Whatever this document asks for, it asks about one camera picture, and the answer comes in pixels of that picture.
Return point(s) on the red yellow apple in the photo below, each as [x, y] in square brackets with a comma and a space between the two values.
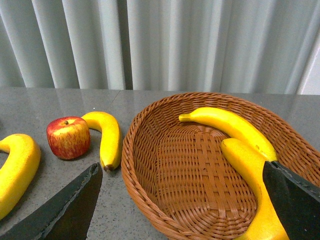
[68, 137]

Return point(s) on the large yellow banana in basket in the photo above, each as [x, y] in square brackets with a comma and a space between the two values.
[249, 163]

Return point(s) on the grey pleated curtain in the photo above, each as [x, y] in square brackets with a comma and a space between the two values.
[235, 46]

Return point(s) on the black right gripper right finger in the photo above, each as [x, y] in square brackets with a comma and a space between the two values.
[295, 200]

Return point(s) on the yellow banana front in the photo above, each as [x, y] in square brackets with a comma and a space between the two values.
[18, 170]

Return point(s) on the brown wicker basket right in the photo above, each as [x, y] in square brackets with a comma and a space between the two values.
[178, 177]

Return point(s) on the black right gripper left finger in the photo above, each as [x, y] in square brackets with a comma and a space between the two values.
[67, 215]

